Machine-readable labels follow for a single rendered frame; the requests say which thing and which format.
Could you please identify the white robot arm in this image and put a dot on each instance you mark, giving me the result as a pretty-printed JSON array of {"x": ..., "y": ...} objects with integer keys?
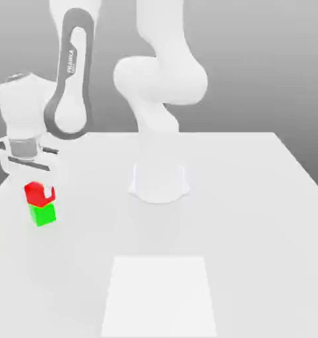
[{"x": 159, "y": 79}]

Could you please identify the small red cube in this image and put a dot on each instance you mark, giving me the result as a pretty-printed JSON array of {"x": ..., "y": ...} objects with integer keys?
[{"x": 35, "y": 194}]

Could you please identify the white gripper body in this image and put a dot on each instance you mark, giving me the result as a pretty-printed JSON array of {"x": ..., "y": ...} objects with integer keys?
[{"x": 29, "y": 173}]

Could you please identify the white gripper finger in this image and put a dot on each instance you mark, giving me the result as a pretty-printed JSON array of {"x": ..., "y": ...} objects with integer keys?
[{"x": 48, "y": 190}]

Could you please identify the small green cube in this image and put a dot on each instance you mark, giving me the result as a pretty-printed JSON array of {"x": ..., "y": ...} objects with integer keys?
[{"x": 43, "y": 215}]

